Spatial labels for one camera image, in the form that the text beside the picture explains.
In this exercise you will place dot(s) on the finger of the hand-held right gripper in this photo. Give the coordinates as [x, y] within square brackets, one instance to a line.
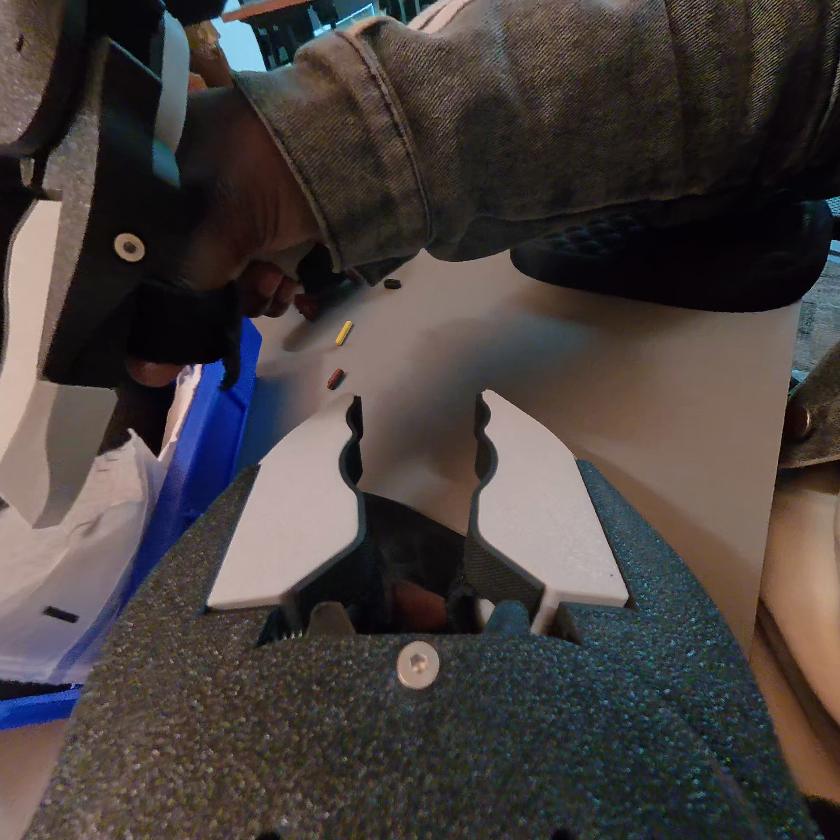
[26, 426]

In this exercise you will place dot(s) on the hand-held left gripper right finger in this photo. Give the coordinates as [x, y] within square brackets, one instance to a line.
[544, 525]

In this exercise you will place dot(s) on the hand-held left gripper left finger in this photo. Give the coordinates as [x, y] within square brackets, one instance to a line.
[289, 518]

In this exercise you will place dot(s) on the blue plastic bin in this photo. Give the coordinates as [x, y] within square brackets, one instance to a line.
[203, 459]

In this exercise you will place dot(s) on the circle print white paper bag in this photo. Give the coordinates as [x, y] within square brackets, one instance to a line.
[79, 558]

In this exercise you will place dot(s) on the brown lego cylinder piece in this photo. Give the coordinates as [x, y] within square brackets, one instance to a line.
[335, 379]

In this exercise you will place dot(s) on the yellow lego pin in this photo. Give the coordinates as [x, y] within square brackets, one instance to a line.
[344, 333]

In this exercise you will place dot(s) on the person's right forearm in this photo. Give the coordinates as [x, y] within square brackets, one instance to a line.
[525, 98]

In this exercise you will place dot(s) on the person's right hand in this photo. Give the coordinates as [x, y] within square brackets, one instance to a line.
[243, 197]

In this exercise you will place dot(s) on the person's left hand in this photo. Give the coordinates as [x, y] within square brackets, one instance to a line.
[420, 604]

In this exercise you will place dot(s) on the person's beige trousers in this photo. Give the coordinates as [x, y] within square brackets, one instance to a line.
[800, 590]

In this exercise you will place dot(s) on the person's grey denim jacket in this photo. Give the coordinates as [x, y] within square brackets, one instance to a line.
[814, 413]

